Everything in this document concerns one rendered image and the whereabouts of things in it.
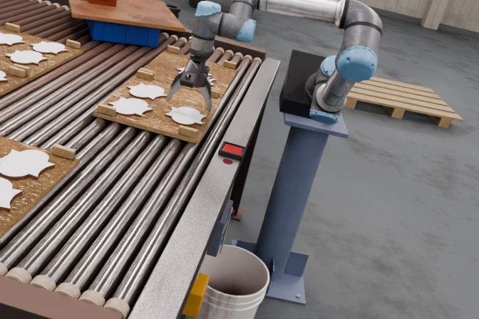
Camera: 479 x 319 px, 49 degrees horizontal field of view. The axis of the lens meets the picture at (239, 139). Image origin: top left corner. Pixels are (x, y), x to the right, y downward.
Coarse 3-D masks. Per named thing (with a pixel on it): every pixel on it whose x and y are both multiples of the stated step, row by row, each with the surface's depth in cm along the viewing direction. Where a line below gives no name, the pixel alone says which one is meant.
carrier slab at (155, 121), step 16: (128, 80) 198; (144, 80) 201; (112, 96) 181; (128, 96) 184; (176, 96) 194; (192, 96) 198; (96, 112) 167; (160, 112) 178; (208, 112) 188; (144, 128) 167; (160, 128) 167; (176, 128) 170
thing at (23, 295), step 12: (0, 276) 95; (0, 288) 92; (12, 288) 93; (24, 288) 93; (36, 288) 94; (0, 300) 90; (12, 300) 90; (24, 300) 91; (36, 300) 91; (48, 300) 92; (60, 300) 93; (72, 300) 93; (0, 312) 90; (12, 312) 90; (24, 312) 89; (36, 312) 89; (48, 312) 90; (60, 312) 90; (72, 312) 91; (84, 312) 92; (96, 312) 92; (108, 312) 93
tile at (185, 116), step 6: (174, 108) 182; (180, 108) 183; (186, 108) 184; (192, 108) 185; (168, 114) 176; (174, 114) 177; (180, 114) 178; (186, 114) 180; (192, 114) 181; (198, 114) 182; (174, 120) 173; (180, 120) 174; (186, 120) 175; (192, 120) 176; (198, 120) 177
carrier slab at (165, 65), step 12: (156, 60) 226; (168, 60) 230; (180, 60) 234; (156, 72) 213; (168, 72) 216; (180, 72) 219; (216, 72) 230; (228, 72) 234; (216, 84) 216; (228, 84) 219
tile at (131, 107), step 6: (114, 102) 175; (120, 102) 176; (126, 102) 177; (132, 102) 178; (138, 102) 180; (144, 102) 181; (120, 108) 172; (126, 108) 173; (132, 108) 174; (138, 108) 175; (144, 108) 176; (150, 108) 177; (120, 114) 169; (126, 114) 169; (132, 114) 170; (138, 114) 171
